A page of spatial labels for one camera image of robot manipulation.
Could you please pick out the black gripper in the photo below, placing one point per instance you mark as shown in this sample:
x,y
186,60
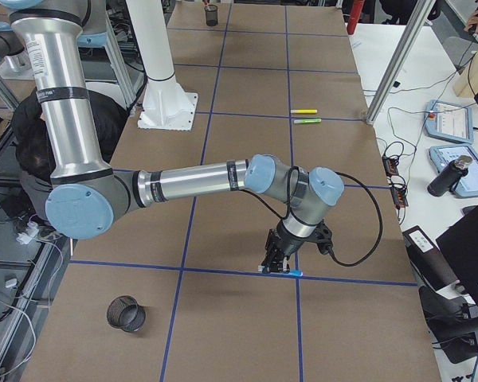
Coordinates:
x,y
289,247

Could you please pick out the blue highlighter pen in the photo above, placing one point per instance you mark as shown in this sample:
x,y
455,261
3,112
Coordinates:
x,y
292,273

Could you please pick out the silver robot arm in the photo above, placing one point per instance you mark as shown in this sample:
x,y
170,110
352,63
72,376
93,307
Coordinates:
x,y
89,195

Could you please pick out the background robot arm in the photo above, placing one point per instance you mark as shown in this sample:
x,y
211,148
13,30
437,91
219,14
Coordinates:
x,y
10,44

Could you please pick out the green highlighter pen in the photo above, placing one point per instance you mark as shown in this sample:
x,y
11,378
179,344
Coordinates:
x,y
307,121

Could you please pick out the yellow highlighter pen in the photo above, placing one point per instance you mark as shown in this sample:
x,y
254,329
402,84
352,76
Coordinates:
x,y
303,111

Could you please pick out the right black mesh cup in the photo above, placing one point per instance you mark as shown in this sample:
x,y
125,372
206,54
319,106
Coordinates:
x,y
125,313

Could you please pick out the black mesh cup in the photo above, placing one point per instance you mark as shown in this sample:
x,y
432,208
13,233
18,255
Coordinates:
x,y
211,15
125,313

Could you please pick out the black monitor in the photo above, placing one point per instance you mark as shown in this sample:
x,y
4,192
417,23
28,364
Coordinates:
x,y
459,246

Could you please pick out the black water bottle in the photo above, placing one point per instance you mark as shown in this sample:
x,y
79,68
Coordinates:
x,y
448,178

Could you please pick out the near teach pendant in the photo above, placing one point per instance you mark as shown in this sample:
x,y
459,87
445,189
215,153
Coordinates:
x,y
442,155

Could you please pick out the teach pendant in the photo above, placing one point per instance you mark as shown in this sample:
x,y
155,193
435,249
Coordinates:
x,y
442,155
448,121

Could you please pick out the far teach pendant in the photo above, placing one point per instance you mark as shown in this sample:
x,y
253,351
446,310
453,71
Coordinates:
x,y
448,121

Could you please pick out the person in black jacket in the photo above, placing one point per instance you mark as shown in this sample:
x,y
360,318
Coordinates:
x,y
34,153

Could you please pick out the left black mesh cup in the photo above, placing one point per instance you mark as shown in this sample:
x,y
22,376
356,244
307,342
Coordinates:
x,y
211,15

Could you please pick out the red cylinder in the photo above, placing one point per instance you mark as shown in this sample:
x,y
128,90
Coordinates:
x,y
354,16

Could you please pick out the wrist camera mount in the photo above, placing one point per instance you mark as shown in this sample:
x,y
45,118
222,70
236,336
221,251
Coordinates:
x,y
322,236

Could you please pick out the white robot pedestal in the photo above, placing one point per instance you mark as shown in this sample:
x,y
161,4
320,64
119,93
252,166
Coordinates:
x,y
166,106

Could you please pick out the aluminium frame post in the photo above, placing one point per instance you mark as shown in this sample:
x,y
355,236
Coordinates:
x,y
405,44

